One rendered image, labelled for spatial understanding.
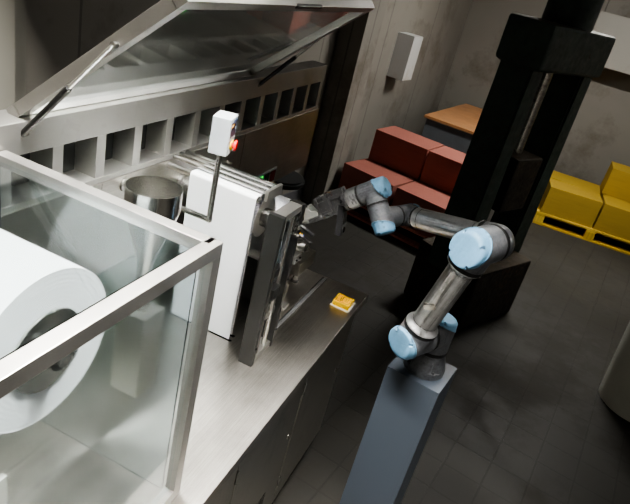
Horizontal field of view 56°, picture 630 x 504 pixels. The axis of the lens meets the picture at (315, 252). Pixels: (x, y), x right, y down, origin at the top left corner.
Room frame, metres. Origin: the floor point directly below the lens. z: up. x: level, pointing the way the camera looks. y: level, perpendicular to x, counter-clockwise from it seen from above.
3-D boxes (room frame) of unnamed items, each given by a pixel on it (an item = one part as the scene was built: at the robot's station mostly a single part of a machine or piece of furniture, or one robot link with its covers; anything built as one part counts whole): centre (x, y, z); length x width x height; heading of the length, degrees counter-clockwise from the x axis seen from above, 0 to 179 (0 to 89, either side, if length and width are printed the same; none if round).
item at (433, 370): (1.80, -0.48, 0.95); 0.15 x 0.15 x 0.10
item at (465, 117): (7.08, -1.43, 0.41); 1.46 x 0.75 x 0.81; 155
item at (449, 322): (1.80, -0.48, 1.07); 0.13 x 0.12 x 0.14; 136
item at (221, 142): (1.49, 0.30, 1.66); 0.07 x 0.07 x 0.10; 89
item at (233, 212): (1.73, 0.36, 1.17); 0.34 x 0.05 x 0.54; 73
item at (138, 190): (1.35, 0.42, 1.50); 0.14 x 0.14 x 0.06
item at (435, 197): (5.40, -0.75, 0.37); 1.27 x 0.91 x 0.75; 65
